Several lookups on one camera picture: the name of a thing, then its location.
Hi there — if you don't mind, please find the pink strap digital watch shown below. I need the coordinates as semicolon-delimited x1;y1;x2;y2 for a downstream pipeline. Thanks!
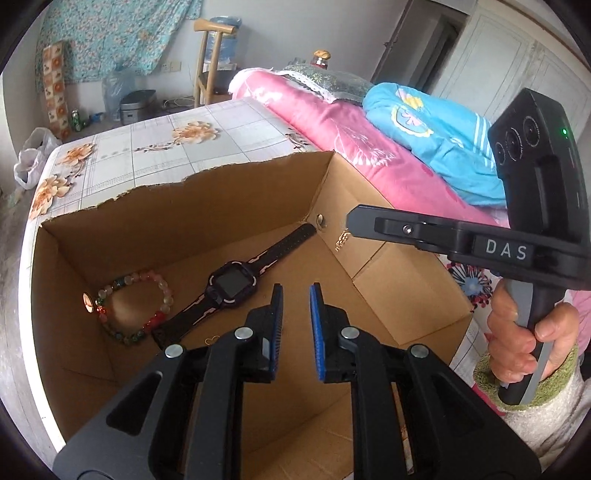
151;223;317;350

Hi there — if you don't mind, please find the multicolour bead bracelet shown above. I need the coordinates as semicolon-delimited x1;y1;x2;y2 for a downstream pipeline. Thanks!
81;269;175;345

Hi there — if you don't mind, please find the small silver spring clip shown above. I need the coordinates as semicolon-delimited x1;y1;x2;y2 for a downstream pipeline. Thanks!
335;229;351;252

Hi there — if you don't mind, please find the person right hand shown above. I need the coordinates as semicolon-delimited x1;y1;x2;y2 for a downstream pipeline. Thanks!
487;280;579;383

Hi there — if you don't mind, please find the green white fuzzy sleeve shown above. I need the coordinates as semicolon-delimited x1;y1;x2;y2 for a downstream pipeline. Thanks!
473;347;590;469

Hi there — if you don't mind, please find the pink floral blanket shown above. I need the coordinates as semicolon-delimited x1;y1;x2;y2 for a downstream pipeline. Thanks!
228;67;591;315

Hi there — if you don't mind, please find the brown cardboard box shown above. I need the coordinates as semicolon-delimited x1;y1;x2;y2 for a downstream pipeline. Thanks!
32;153;471;479

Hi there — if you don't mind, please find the grey lace pillow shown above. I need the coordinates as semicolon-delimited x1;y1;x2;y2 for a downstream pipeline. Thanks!
276;64;373;106

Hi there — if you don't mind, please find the small figurine bottle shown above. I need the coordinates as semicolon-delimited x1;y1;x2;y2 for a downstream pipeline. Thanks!
311;49;332;70

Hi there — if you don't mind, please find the blue water jug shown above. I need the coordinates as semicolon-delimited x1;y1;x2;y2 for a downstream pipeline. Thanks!
204;16;242;66

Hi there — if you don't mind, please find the wooden chair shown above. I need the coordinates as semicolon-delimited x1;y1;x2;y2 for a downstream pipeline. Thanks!
193;18;236;108

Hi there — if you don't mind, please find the white plastic bag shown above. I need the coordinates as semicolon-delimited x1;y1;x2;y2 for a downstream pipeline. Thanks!
13;127;61;190

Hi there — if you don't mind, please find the dark rice cooker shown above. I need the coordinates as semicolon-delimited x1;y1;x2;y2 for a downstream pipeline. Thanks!
119;89;156;125

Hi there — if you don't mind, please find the clear plastic water bottle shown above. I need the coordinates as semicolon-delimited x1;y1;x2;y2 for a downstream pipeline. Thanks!
102;67;136;122

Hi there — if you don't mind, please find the checkered rolled mat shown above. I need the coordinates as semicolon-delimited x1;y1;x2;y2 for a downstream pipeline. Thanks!
42;41;71;141

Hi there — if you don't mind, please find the black right camera module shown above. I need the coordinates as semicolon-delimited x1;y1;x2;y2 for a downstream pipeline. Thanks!
488;88;590;246

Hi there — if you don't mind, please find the teal floral wall cloth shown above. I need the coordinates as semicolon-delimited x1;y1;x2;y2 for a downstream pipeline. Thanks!
35;0;202;89

